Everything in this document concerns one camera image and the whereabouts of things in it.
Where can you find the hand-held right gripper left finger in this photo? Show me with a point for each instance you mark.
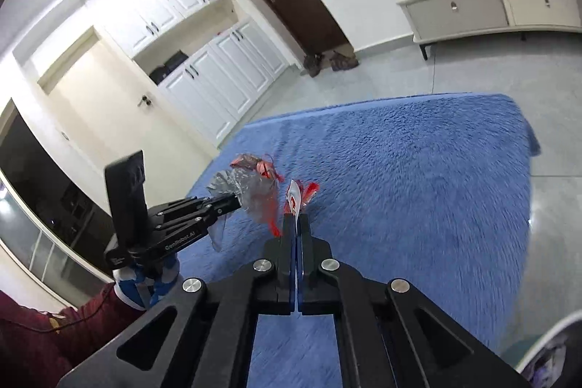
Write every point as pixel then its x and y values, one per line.
pixel 291 283

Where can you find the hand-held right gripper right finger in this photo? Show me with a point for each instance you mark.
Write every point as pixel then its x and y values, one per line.
pixel 307 251

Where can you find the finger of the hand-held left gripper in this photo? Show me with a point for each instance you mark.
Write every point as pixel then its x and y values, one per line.
pixel 225 210
pixel 223 200

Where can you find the clear plastic bag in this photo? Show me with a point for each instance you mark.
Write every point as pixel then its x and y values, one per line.
pixel 254 192

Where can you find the red and white sachet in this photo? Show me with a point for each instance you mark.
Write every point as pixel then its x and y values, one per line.
pixel 294 199

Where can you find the white round trash bin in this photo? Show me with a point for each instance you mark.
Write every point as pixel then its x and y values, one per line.
pixel 552 335

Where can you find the person's left forearm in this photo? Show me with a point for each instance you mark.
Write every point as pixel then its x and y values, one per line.
pixel 36 338

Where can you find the person's left hand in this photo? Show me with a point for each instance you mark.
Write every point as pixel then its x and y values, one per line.
pixel 145 283

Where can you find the red crumpled wrapper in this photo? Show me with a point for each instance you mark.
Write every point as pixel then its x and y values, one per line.
pixel 252 164

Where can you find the dark glass sliding door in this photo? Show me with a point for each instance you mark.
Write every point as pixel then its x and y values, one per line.
pixel 41 197

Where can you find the blue fluffy rug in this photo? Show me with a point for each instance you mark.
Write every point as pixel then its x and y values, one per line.
pixel 409 188

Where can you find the cream interior door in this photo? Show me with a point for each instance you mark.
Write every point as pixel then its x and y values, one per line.
pixel 113 120

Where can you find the white base cabinet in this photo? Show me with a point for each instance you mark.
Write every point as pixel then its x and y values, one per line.
pixel 227 79

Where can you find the black box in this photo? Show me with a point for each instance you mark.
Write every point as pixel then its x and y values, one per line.
pixel 168 67

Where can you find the large grey drawer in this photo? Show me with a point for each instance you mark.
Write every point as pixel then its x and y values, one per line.
pixel 454 13

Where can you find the white drawer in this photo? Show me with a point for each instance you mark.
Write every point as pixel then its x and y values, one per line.
pixel 543 6

